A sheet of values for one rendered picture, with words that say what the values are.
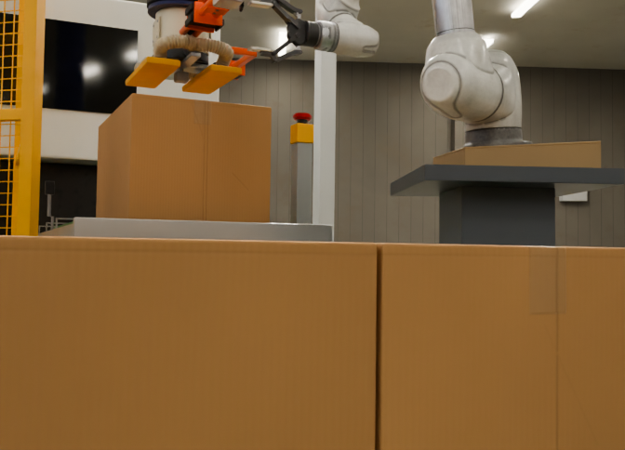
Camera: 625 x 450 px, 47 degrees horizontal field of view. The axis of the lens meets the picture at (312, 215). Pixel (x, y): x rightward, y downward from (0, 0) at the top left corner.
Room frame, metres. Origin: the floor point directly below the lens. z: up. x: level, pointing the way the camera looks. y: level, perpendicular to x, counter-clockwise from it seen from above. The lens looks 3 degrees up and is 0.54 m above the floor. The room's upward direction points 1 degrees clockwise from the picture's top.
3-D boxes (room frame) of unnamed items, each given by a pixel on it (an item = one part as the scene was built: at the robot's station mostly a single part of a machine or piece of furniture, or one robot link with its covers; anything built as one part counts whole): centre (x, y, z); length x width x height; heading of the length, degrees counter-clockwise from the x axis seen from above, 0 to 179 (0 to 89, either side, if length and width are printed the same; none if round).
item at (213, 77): (2.31, 0.34, 1.10); 0.34 x 0.10 x 0.05; 25
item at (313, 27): (2.16, 0.04, 1.19); 0.09 x 0.07 x 0.08; 114
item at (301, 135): (2.65, 0.04, 0.50); 0.07 x 0.07 x 1.00; 24
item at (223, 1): (1.85, 0.23, 1.19); 0.07 x 0.07 x 0.04; 25
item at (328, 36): (2.19, -0.03, 1.19); 0.09 x 0.06 x 0.09; 24
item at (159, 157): (2.26, 0.43, 0.75); 0.60 x 0.40 x 0.40; 25
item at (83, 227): (1.93, 0.27, 0.58); 0.70 x 0.03 x 0.06; 114
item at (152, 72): (2.23, 0.51, 1.10); 0.34 x 0.10 x 0.05; 25
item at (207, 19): (2.04, 0.32, 1.20); 0.10 x 0.08 x 0.06; 115
